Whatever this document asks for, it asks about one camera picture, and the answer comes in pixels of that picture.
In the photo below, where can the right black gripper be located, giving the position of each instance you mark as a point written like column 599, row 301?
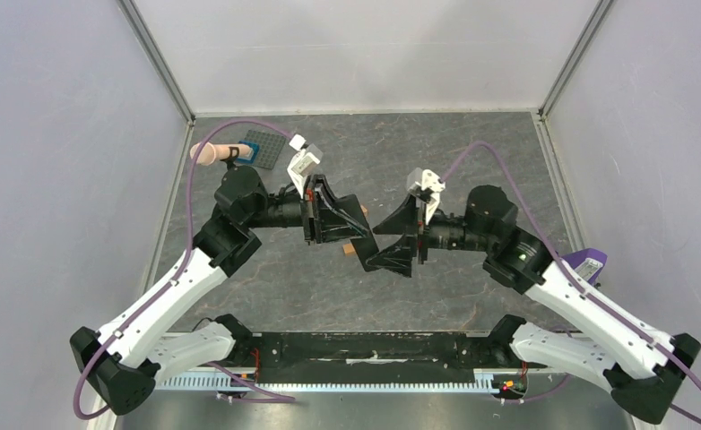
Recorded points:
column 419, row 237

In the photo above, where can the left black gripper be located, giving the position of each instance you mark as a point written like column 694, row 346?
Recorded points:
column 319, row 197

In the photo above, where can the black remote control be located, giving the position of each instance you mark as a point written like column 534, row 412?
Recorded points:
column 365, row 246

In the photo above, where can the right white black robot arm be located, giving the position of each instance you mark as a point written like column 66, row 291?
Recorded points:
column 639, row 366

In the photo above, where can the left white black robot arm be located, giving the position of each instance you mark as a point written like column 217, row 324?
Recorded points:
column 122, row 361

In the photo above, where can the small wooden rectangular block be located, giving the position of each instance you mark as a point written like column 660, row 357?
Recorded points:
column 349, row 249

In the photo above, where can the blue square block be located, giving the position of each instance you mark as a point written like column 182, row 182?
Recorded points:
column 248, row 152

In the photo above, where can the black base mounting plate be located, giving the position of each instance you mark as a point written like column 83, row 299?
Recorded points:
column 305, row 357

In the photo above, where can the beige wooden peg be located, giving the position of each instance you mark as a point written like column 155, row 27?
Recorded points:
column 206, row 153

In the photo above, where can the purple plastic holder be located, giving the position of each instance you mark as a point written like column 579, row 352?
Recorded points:
column 587, row 264

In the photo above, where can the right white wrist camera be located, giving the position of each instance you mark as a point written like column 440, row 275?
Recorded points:
column 426, row 186

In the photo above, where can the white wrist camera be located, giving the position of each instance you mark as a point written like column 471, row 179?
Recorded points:
column 307, row 157
column 426, row 186

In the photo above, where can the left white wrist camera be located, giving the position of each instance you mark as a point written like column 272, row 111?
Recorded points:
column 307, row 157

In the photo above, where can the grey studded base plate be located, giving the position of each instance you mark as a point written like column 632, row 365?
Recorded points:
column 267, row 148

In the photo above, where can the white slotted cable duct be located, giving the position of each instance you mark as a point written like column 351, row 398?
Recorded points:
column 217, row 381

